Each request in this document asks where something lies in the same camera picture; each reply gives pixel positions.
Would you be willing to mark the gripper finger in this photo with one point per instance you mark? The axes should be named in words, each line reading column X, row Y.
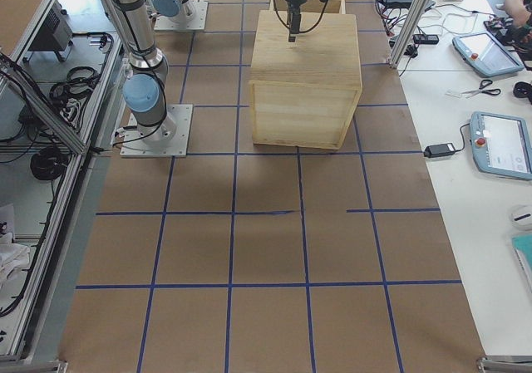
column 293, row 22

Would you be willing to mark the wooden drawer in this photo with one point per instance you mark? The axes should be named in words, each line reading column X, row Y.
column 334, row 6

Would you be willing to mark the wooden drawer cabinet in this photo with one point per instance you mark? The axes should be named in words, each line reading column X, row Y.
column 305, row 93

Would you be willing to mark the upper teach pendant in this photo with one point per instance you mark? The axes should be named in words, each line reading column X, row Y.
column 486, row 55

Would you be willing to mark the teach pendant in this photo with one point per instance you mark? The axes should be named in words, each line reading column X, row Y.
column 500, row 145
column 486, row 55

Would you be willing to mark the black power brick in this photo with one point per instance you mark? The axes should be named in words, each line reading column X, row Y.
column 439, row 150

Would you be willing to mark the black scissors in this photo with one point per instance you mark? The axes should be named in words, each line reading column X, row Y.
column 483, row 88

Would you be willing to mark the lower teach pendant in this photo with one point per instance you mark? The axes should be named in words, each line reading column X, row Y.
column 500, row 145

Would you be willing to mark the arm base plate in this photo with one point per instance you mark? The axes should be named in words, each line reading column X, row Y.
column 170, row 139
column 163, row 24

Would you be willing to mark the aluminium frame post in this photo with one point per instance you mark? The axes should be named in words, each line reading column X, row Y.
column 414, row 14

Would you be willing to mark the aluminium side frame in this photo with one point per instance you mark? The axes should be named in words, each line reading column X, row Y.
column 59, row 60

